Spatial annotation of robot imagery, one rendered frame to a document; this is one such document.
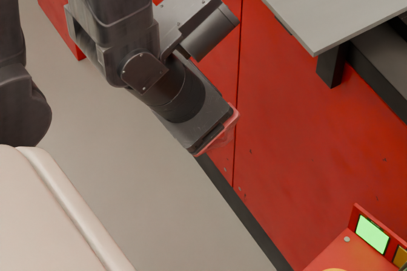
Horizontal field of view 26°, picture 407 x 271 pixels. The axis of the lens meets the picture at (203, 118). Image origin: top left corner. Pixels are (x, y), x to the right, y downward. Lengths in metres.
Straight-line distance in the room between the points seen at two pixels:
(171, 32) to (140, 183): 1.35
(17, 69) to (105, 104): 1.60
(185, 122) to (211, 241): 1.16
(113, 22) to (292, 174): 0.98
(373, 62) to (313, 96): 0.22
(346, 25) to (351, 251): 0.30
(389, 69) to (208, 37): 0.46
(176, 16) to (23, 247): 0.36
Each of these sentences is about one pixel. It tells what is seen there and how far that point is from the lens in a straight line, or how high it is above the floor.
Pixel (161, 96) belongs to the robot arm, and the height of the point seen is 1.14.
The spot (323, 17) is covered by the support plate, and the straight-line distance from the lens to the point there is 1.13.
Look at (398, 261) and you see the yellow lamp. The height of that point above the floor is 0.80.
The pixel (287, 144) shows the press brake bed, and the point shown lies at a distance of 1.62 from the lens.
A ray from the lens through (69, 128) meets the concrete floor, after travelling 2.26.
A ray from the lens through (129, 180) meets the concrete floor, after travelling 2.16.
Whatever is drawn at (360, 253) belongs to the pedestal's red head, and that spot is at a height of 0.78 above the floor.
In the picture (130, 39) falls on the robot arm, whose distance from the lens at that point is 0.76.
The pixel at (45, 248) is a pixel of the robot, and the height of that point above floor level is 1.35.
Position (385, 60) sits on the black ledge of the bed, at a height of 0.87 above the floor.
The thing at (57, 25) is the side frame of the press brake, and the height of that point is 0.04.
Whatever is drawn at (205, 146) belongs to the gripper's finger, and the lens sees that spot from 0.94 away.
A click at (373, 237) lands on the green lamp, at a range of 1.17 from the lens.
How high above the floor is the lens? 1.82
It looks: 54 degrees down
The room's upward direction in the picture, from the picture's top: straight up
